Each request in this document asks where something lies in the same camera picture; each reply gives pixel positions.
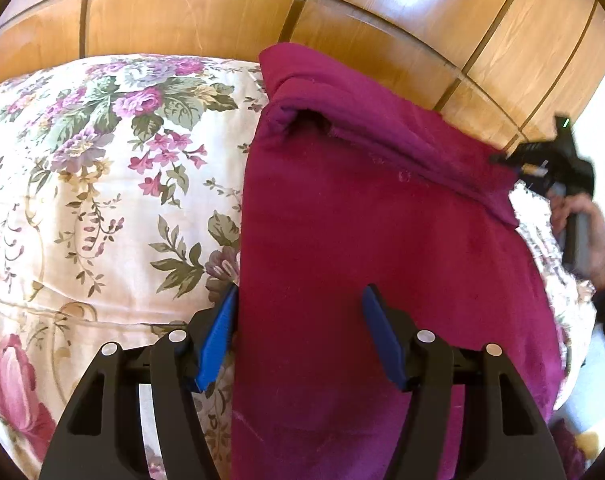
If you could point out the magenta red cloth garment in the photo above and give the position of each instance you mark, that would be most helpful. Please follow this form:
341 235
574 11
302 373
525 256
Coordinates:
348 185

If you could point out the person's right hand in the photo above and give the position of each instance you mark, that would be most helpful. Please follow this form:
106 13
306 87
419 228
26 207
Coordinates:
561 209

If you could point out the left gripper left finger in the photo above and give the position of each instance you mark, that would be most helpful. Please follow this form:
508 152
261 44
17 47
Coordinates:
99 435

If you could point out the floral bedspread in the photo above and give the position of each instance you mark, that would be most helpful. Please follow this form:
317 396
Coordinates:
121 190

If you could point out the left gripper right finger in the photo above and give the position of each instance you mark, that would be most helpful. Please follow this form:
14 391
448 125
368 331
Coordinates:
503 435

